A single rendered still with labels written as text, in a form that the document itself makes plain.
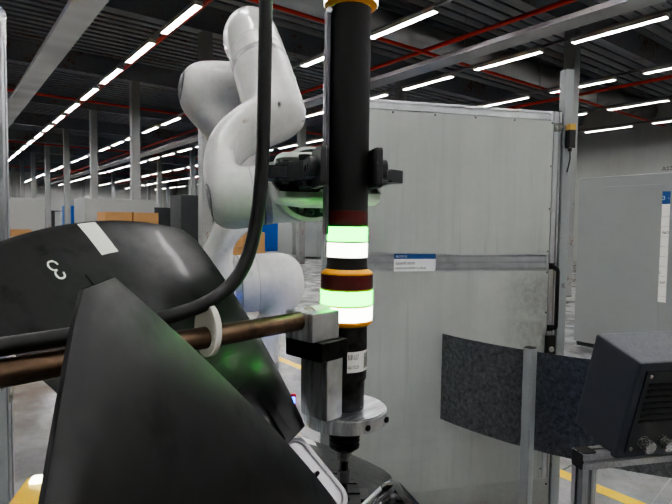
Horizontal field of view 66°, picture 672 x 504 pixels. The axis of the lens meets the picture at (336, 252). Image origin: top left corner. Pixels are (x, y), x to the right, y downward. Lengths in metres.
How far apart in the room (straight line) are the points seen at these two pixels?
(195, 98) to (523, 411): 1.77
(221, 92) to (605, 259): 6.18
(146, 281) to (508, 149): 2.29
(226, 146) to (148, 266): 0.28
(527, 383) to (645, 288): 4.58
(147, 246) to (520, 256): 2.30
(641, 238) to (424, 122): 4.62
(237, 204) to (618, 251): 6.36
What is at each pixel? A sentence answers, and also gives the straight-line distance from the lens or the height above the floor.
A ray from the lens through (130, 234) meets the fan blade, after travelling 0.46.
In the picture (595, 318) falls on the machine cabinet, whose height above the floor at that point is 0.36.
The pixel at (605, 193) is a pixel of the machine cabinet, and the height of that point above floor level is 1.85.
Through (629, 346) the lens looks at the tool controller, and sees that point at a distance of 1.05.
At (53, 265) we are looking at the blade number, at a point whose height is 1.42.
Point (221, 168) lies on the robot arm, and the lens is 0.65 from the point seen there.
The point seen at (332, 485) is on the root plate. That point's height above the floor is 1.25.
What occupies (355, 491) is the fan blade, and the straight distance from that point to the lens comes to 0.56.
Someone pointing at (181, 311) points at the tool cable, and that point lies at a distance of 0.33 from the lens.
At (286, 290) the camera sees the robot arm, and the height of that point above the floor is 1.31.
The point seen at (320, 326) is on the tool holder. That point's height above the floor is 1.37.
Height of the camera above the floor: 1.45
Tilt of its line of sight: 3 degrees down
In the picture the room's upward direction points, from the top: 1 degrees clockwise
